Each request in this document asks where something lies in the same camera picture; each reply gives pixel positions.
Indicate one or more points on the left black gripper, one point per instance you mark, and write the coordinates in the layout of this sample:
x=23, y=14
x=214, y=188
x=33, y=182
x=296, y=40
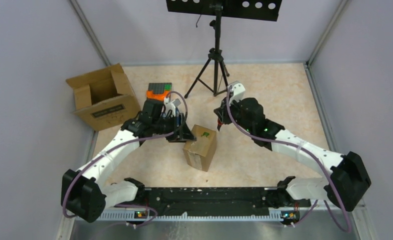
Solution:
x=182, y=133

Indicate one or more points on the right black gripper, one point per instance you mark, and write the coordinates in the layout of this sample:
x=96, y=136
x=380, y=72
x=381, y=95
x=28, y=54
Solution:
x=223, y=112

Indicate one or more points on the small cardboard box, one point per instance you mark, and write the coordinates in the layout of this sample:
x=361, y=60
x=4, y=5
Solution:
x=200, y=152

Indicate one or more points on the large cardboard box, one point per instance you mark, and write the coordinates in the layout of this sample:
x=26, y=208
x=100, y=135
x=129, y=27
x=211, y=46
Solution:
x=104, y=98

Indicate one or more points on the red black utility knife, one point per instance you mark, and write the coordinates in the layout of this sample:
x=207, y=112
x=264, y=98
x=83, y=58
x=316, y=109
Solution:
x=219, y=125

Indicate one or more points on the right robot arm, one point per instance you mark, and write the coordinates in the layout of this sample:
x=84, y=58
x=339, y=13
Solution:
x=344, y=179

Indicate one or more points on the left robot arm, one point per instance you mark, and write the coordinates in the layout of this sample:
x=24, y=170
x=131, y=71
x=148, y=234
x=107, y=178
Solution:
x=84, y=193

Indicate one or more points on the black tripod stand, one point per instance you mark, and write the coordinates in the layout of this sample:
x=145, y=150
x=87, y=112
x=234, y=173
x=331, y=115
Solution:
x=215, y=54

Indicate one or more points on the orange curved toy piece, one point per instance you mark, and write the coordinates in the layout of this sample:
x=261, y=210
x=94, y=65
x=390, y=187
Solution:
x=159, y=95

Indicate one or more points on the grey toy brick baseplate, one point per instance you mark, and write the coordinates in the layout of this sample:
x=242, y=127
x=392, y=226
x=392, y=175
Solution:
x=157, y=86

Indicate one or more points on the black perforated plate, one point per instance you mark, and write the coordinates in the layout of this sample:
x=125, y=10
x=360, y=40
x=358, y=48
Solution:
x=264, y=10

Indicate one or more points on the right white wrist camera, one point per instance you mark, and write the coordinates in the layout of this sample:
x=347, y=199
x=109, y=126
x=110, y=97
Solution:
x=236, y=91

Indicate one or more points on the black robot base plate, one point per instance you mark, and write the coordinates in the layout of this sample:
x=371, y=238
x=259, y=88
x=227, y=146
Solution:
x=216, y=201

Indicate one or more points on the grey cable duct rail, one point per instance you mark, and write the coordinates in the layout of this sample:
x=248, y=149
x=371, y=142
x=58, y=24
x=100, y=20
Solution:
x=129, y=216

